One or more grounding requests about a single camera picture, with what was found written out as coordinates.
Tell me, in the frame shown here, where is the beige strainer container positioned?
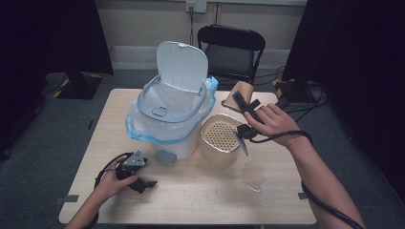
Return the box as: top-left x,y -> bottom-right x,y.
200,113 -> 248,169

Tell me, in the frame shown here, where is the black folding chair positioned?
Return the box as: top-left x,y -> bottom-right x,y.
196,24 -> 266,92

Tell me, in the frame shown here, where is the person's right hand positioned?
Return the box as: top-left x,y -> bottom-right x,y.
244,102 -> 304,149

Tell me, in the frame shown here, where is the black wall socket cable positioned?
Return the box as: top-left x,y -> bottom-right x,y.
189,6 -> 196,46

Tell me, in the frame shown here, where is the black floor cable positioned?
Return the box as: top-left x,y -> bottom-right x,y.
287,90 -> 329,128
254,65 -> 285,86

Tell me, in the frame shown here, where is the hand-held gripper cable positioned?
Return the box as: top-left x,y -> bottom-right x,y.
94,152 -> 134,189
245,129 -> 366,229

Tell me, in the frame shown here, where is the right hand-held gripper cable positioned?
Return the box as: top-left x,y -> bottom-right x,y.
245,129 -> 366,229

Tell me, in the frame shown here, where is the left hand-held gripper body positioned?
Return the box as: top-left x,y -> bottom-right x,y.
115,150 -> 150,178

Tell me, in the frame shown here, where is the person's left hand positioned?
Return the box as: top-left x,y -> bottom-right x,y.
95,156 -> 140,203

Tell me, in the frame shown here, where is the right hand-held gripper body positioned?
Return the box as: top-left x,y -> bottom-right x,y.
231,123 -> 259,157

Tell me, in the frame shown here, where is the brown paper cup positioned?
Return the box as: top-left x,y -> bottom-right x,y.
222,80 -> 255,114

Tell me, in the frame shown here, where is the black stand base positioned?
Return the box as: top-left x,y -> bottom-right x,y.
56,71 -> 103,100
272,77 -> 319,103

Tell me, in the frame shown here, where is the clear blue-edged plastic bin bag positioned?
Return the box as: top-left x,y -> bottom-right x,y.
124,75 -> 220,146

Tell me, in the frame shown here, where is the left hand-held gripper cable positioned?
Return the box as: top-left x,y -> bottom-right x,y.
94,152 -> 134,189

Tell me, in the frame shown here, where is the white wall socket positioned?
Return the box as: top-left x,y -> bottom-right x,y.
185,0 -> 208,13

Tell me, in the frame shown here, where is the dark curtain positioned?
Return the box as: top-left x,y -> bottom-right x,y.
0,0 -> 115,160
281,0 -> 405,204

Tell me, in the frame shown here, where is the white bin with grey lid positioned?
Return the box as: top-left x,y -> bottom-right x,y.
137,40 -> 209,165

